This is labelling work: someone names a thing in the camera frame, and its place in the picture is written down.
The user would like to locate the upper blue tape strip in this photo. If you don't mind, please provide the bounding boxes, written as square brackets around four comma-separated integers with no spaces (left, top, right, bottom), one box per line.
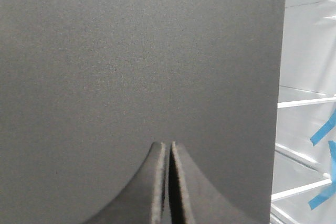
[310,111,335,146]

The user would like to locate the blue tape strip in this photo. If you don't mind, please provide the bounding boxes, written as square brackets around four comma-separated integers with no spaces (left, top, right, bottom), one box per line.
[308,141,335,210]
[310,111,335,146]

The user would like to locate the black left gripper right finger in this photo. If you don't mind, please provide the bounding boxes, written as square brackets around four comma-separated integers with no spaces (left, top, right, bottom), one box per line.
[168,142,252,223]

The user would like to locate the dark grey fridge door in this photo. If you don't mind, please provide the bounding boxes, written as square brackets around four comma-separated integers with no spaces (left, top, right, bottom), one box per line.
[1,0,285,223]

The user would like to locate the white fridge interior shelves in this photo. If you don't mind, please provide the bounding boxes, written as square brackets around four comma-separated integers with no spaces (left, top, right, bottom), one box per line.
[270,0,335,223]

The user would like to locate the lower blue tape strip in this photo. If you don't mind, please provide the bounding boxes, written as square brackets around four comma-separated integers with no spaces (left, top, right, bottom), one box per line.
[308,141,335,210]

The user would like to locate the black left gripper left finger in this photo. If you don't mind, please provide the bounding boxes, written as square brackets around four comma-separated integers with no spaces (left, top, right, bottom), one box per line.
[85,142,166,223]

